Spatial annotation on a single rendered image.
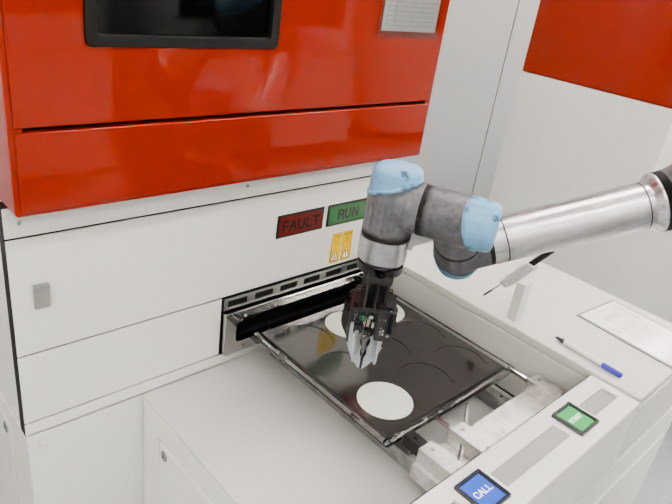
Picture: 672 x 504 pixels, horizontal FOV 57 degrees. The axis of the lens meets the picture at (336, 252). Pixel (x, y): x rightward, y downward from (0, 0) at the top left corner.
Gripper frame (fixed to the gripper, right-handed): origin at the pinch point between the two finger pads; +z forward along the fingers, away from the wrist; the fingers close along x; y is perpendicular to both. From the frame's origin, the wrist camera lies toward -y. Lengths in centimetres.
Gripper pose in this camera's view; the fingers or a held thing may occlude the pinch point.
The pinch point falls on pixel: (361, 358)
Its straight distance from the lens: 107.1
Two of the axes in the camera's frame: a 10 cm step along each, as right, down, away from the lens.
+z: -1.4, 8.9, 4.3
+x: 9.9, 1.5, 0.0
